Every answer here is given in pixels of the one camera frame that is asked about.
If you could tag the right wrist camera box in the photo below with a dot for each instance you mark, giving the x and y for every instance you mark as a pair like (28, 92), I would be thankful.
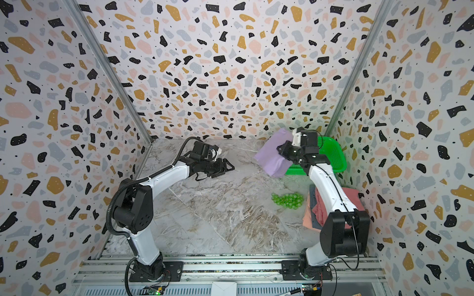
(305, 137)

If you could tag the aluminium side floor rail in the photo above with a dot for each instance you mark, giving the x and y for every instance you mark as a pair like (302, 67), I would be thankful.
(129, 207)

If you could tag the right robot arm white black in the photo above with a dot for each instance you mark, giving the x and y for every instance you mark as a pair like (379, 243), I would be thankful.
(346, 229)

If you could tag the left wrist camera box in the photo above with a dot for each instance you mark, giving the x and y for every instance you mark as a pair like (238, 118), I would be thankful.
(203, 151)

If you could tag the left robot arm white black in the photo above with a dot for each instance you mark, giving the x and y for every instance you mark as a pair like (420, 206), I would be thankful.
(149, 260)

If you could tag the aluminium corner post left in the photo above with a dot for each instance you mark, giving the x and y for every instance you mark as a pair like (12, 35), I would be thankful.
(78, 17)

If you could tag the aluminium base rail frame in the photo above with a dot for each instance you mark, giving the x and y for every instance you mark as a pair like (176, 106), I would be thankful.
(232, 275)

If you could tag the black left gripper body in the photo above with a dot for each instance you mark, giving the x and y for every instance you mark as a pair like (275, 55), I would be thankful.
(213, 168)

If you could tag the aluminium corner post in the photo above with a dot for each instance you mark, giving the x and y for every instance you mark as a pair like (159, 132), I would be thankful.
(78, 17)
(380, 17)

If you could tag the folded salmon t-shirt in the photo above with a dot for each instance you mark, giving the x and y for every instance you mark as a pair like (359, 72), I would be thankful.
(307, 218)

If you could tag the lilac t-shirt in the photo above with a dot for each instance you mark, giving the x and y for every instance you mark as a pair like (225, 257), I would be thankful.
(269, 158)

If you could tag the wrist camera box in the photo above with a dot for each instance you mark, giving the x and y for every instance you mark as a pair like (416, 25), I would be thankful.
(305, 137)
(203, 151)

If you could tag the green bead cluster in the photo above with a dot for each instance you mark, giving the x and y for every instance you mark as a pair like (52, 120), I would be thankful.
(291, 201)

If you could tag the green plastic basket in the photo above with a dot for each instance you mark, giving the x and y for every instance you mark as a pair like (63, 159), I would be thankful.
(332, 150)

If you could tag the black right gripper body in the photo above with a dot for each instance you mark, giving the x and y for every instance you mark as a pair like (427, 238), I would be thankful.
(286, 150)

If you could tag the aluminium corner post right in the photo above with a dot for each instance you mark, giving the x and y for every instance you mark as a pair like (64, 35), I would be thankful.
(380, 17)

